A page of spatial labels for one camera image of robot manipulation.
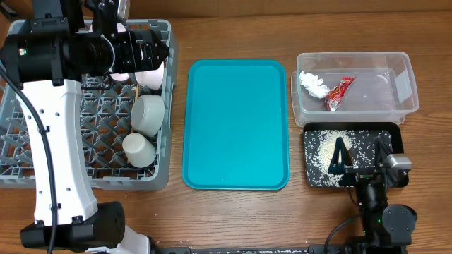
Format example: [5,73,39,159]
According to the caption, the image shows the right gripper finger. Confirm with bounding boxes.
[328,137,353,175]
[374,137,391,169]

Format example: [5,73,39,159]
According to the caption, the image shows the white rice grains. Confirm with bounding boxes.
[304,130,392,188]

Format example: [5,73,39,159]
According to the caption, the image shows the pink small bowl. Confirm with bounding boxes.
[135,63,165,90]

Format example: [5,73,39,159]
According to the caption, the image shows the grey-green bowl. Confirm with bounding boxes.
[131,95,165,137]

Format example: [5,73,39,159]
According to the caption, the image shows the red snack wrapper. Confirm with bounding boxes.
[326,77,356,111]

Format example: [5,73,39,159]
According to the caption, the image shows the white tissue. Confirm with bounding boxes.
[299,71,331,99]

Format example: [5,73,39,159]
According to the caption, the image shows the pale green cup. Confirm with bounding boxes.
[122,133,156,168]

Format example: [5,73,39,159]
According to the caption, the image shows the large pink plate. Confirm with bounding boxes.
[111,23,129,82]

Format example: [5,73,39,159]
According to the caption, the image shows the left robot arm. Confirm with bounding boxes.
[1,0,170,253]

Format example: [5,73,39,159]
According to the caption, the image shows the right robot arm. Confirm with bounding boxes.
[323,138,417,253]

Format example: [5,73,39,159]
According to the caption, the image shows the black waste tray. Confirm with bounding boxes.
[302,121,410,188]

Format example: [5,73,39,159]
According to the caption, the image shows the clear plastic waste bin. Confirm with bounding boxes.
[291,52,420,127]

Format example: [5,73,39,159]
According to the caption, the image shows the grey plastic dish rack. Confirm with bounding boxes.
[1,19,178,191]

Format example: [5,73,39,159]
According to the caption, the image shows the teal serving tray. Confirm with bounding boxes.
[182,59,290,191]

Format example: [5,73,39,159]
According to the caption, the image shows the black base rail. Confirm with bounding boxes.
[156,244,408,254]

